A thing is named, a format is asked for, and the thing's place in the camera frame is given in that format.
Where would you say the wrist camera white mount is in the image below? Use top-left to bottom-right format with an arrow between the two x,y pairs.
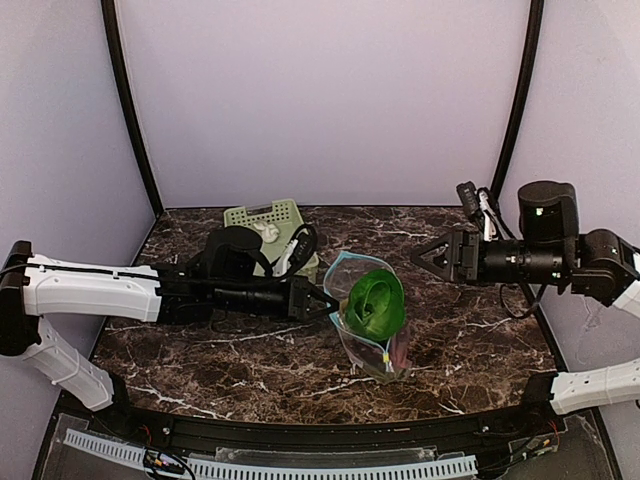
456,181 -> 515,242
271,223 -> 318,280

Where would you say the black frame post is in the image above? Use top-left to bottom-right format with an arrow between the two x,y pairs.
490,0 -> 545,197
100,0 -> 164,218

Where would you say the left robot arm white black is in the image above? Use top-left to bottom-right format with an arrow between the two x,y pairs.
1,224 -> 339,413

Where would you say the beige plastic basket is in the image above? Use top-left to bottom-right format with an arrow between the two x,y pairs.
222,199 -> 318,286

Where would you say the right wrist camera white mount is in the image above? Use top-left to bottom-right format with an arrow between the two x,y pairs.
456,181 -> 515,242

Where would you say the right black frame post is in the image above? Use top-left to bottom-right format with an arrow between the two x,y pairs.
490,0 -> 545,197

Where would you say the black curved front rail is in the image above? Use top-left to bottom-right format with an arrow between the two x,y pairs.
90,405 -> 563,456

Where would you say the left black frame post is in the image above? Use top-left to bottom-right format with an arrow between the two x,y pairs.
100,0 -> 164,218

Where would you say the white slotted cable duct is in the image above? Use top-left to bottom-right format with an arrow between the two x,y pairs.
63,428 -> 478,479

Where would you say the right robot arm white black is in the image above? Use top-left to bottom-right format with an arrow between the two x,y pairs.
410,180 -> 639,416

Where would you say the green bok choy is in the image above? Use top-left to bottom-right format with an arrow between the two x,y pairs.
344,269 -> 406,342

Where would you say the white garlic bulb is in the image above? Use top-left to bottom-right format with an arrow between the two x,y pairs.
252,221 -> 280,244

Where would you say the clear zip top bag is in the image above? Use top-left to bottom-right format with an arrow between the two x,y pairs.
323,251 -> 412,384

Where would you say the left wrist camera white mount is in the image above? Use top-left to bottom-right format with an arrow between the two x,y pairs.
271,223 -> 318,280

